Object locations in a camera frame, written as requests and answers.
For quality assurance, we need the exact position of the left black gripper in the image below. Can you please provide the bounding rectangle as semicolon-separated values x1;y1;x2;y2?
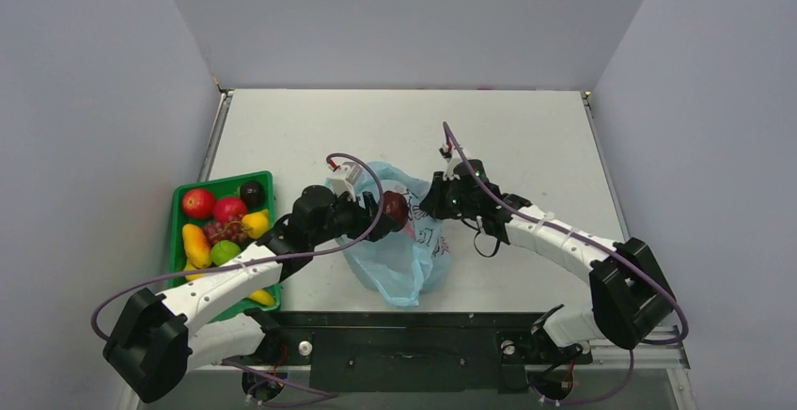
310;188;397;247

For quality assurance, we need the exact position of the dark red apple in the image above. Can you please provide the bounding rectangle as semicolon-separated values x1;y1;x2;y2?
382;191;409;226

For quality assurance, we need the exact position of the light blue plastic bag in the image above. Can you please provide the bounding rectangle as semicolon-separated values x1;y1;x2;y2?
335;162;451;308

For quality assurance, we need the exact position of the red grape bunch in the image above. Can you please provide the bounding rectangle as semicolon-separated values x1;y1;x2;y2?
202;217;250;246

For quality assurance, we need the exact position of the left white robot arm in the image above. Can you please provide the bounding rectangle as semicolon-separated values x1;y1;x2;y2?
102;185;410;403

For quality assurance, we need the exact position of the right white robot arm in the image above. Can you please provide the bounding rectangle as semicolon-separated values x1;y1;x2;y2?
419;160;673;360

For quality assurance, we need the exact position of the yellow pear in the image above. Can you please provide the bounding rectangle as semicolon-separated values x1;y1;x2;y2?
241;209;271;240

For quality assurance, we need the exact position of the dark purple plum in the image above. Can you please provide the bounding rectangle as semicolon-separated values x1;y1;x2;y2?
238;180;267;210

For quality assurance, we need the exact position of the yellow banana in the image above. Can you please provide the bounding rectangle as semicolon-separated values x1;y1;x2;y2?
183;262;204;282
247;289;276;308

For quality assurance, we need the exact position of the green plastic tray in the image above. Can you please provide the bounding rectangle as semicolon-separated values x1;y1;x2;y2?
167;170;283;323

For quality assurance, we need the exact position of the green lime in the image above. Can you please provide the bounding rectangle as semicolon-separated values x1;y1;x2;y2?
210;240;242;267

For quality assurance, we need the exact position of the orange yellow mango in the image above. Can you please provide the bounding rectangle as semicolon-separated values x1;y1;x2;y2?
181;224;211;269

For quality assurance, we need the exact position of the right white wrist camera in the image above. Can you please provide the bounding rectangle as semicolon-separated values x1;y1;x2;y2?
439;143;462;181

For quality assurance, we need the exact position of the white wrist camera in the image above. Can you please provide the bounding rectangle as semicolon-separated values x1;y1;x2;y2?
327;161;363;201
439;143;462;181

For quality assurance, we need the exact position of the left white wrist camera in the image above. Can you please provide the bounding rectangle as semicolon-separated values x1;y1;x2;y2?
327;161;363;201

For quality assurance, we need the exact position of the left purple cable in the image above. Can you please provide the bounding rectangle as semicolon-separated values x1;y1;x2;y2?
90;151;386;343

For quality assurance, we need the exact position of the purple cable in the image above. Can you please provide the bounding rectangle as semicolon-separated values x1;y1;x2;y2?
90;151;386;343
442;121;690;347

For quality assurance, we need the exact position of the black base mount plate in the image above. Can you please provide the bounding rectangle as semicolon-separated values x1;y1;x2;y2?
239;311;593;393

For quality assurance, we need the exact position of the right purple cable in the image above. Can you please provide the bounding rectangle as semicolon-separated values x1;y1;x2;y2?
442;121;690;347

